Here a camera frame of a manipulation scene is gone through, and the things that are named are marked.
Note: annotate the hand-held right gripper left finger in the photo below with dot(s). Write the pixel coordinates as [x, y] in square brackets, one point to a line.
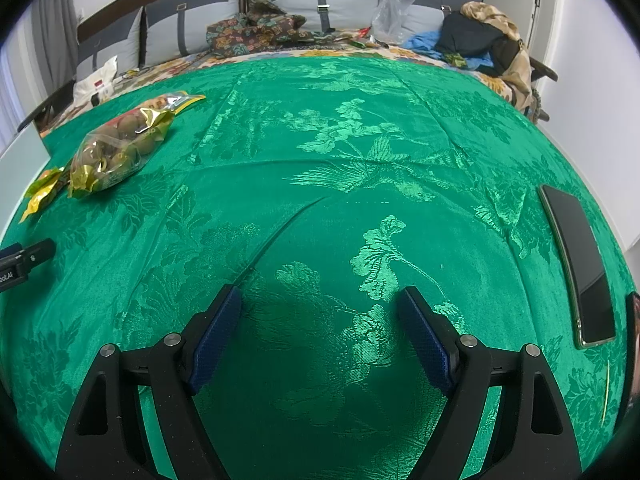
[217, 335]

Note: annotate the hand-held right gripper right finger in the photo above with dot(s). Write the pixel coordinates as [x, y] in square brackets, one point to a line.
[425, 345]

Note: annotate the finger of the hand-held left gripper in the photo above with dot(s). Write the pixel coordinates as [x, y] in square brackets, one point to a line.
[35, 251]

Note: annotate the yellow-edged meatball packet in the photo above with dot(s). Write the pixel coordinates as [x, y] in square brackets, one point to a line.
[42, 192]

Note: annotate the gold packet of brown balls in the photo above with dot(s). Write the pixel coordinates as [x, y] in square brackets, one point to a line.
[120, 150]

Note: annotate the orange ball snack packet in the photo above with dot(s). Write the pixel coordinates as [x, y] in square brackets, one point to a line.
[175, 100]

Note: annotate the dark wooden side table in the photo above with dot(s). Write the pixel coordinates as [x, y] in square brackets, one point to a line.
[45, 107]

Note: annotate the black smartphone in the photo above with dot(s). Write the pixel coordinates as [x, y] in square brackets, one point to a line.
[580, 270]

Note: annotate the white plastic bag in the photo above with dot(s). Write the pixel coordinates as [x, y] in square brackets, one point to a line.
[95, 85]

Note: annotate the green patterned blanket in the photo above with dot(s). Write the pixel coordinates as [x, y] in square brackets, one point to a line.
[325, 185]

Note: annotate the grey curtain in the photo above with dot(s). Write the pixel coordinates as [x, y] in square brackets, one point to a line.
[50, 35]

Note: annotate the floral bedsheet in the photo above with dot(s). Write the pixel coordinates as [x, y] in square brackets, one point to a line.
[170, 65]

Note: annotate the dark wooden armrest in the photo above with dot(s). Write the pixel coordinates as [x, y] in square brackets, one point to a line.
[544, 67]

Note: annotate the blue cloth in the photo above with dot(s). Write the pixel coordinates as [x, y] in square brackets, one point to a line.
[422, 42]

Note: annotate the dark floral patterned cloth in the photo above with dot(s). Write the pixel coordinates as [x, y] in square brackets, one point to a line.
[260, 27]

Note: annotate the red and green wrappers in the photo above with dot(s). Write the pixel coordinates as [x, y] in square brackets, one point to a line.
[365, 39]

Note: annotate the black bag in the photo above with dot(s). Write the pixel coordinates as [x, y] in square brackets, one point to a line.
[470, 35]

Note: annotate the clear plastic bag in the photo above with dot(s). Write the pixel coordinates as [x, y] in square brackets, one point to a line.
[392, 15]

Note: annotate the pile of clothes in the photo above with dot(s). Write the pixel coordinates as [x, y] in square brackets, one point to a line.
[505, 20]

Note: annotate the white door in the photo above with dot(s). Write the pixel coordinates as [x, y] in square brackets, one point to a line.
[515, 5]

